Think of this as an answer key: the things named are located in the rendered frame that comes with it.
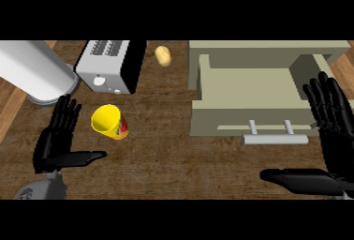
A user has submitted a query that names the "beige open drawer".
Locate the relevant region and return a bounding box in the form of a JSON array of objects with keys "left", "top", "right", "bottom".
[{"left": 189, "top": 53, "right": 338, "bottom": 137}]

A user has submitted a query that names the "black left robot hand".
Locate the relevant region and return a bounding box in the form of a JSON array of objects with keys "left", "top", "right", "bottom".
[{"left": 32, "top": 94, "right": 108, "bottom": 175}]

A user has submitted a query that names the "beige cabinet body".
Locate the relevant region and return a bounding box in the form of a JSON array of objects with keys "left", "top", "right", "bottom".
[{"left": 187, "top": 40, "right": 353, "bottom": 92}]

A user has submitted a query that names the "silver drawer handle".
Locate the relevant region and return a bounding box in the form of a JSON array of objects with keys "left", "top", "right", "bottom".
[{"left": 242, "top": 119, "right": 310, "bottom": 145}]

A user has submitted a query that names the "silver toaster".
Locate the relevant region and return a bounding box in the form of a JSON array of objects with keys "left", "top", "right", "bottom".
[{"left": 75, "top": 40, "right": 148, "bottom": 95}]

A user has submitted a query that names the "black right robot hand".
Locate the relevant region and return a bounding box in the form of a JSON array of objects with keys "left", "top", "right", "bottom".
[{"left": 258, "top": 71, "right": 354, "bottom": 199}]

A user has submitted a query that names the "bread loaf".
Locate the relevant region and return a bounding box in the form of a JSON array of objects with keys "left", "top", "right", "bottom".
[{"left": 153, "top": 45, "right": 173, "bottom": 68}]

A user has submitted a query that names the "yellow cup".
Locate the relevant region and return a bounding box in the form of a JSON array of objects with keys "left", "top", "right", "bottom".
[{"left": 90, "top": 104, "right": 130, "bottom": 141}]

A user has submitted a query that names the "white cylinder roll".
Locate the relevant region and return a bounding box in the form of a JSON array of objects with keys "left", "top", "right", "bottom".
[{"left": 0, "top": 40, "right": 83, "bottom": 107}]

